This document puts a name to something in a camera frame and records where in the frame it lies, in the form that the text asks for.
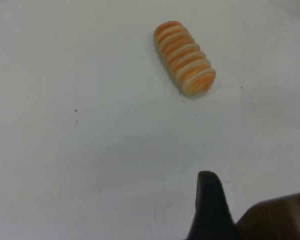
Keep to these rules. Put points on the striped orange cream bread roll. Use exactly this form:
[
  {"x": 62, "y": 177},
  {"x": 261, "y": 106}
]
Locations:
[{"x": 184, "y": 57}]

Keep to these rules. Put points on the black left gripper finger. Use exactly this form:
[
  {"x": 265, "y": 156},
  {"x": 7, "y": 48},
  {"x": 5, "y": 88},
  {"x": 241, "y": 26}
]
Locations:
[{"x": 212, "y": 212}]

